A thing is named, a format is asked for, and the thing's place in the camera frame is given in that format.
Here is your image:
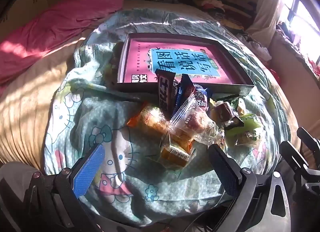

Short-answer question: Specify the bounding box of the beige curtain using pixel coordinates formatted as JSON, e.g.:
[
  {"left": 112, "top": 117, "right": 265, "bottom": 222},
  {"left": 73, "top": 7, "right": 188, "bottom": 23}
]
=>
[{"left": 250, "top": 0, "right": 285, "bottom": 37}]

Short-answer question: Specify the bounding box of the pink and blue book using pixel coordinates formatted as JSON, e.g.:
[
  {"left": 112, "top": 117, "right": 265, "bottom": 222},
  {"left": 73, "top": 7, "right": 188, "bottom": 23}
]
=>
[{"left": 123, "top": 39, "right": 240, "bottom": 84}]

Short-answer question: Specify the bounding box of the bed with beige sheet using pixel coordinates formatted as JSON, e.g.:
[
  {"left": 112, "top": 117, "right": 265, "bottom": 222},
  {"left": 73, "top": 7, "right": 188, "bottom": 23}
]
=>
[{"left": 0, "top": 0, "right": 310, "bottom": 172}]

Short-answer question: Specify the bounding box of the clear round pastry packet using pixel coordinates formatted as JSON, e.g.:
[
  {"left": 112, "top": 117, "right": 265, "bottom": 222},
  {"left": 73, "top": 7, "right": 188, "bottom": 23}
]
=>
[{"left": 170, "top": 97, "right": 223, "bottom": 145}]

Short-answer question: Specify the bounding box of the white cloth heap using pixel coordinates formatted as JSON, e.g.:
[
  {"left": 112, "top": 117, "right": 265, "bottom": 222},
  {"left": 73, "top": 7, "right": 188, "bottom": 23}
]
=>
[{"left": 237, "top": 32, "right": 272, "bottom": 62}]

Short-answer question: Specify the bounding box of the dark cardboard box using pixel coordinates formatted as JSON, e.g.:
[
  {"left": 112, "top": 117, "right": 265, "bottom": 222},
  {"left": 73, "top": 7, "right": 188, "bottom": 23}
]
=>
[{"left": 114, "top": 33, "right": 255, "bottom": 100}]

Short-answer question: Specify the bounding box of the brown square snack packet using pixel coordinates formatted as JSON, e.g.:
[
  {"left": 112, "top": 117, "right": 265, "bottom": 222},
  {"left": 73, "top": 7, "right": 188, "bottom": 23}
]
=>
[{"left": 211, "top": 101, "right": 238, "bottom": 122}]

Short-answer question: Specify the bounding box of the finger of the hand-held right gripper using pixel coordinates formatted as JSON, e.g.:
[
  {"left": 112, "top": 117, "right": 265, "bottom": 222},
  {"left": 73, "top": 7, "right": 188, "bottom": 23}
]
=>
[
  {"left": 279, "top": 141, "right": 320, "bottom": 197},
  {"left": 297, "top": 127, "right": 320, "bottom": 165}
]

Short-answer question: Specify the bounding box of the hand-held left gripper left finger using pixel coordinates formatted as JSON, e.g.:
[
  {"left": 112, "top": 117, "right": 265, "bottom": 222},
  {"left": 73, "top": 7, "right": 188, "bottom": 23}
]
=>
[{"left": 15, "top": 143, "right": 106, "bottom": 232}]

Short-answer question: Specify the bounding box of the cartoon cat printed blanket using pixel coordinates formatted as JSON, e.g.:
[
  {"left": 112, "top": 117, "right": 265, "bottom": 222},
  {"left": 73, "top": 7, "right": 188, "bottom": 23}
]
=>
[{"left": 44, "top": 9, "right": 298, "bottom": 225}]

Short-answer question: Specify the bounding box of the black chocolate bar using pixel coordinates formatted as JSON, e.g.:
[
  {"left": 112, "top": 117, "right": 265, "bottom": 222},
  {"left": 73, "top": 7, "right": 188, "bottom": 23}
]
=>
[{"left": 154, "top": 69, "right": 177, "bottom": 112}]

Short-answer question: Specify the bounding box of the pink quilt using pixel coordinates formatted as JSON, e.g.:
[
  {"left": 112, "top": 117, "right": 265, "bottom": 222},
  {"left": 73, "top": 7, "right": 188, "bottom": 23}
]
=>
[{"left": 0, "top": 0, "right": 124, "bottom": 85}]

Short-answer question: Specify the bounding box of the window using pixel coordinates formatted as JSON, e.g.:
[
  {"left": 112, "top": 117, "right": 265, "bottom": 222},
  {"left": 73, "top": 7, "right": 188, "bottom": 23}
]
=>
[{"left": 277, "top": 0, "right": 320, "bottom": 65}]

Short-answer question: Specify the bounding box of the orange snack packet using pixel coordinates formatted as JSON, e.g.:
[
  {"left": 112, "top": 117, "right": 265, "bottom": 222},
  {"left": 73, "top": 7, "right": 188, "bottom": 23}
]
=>
[{"left": 126, "top": 104, "right": 175, "bottom": 137}]

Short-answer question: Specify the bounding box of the brown cake packet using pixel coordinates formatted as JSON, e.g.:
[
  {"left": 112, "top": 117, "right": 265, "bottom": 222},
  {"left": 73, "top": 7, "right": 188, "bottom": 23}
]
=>
[{"left": 159, "top": 132, "right": 198, "bottom": 167}]

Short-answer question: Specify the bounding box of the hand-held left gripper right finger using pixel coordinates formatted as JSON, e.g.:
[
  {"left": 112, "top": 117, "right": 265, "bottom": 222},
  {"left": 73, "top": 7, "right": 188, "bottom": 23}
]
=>
[{"left": 208, "top": 144, "right": 293, "bottom": 232}]

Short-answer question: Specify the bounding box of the green milk bread packet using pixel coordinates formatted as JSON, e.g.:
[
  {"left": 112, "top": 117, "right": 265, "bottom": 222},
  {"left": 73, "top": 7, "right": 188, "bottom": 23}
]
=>
[{"left": 225, "top": 113, "right": 263, "bottom": 146}]

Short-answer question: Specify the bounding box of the pile of folded clothes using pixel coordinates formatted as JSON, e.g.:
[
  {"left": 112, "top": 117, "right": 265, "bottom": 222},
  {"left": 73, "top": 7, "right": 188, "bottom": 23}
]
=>
[{"left": 192, "top": 0, "right": 253, "bottom": 30}]

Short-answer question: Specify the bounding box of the clear green label pastry packet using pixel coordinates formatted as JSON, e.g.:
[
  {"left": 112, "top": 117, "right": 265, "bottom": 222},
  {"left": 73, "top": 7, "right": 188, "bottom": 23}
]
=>
[{"left": 235, "top": 97, "right": 250, "bottom": 117}]

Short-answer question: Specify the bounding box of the blue cookie packet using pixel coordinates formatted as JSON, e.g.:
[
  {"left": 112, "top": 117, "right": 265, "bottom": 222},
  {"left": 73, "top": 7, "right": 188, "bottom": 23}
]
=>
[{"left": 175, "top": 73, "right": 213, "bottom": 115}]

